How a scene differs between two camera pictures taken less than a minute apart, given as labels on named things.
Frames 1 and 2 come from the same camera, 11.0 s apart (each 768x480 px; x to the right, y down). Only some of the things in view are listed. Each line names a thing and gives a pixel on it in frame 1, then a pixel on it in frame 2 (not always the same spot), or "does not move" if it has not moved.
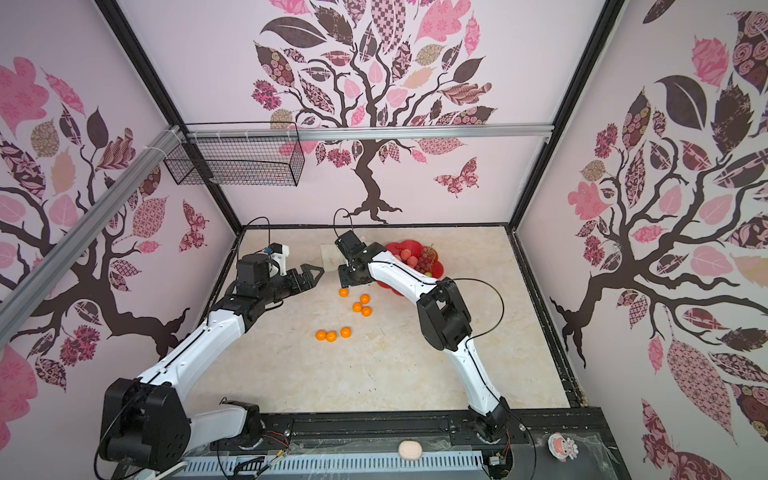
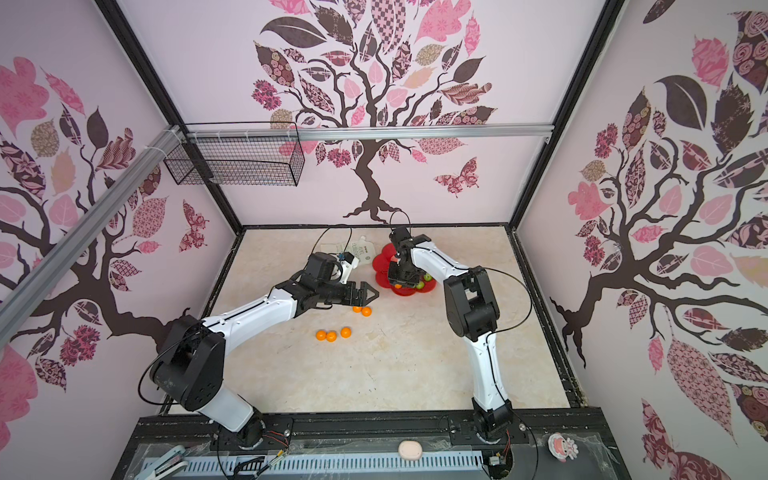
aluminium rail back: (518, 131) does not move
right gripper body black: (348, 277) → (400, 275)
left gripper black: (296, 280) → (361, 300)
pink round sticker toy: (561, 446) does not move
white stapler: (149, 474) does not move
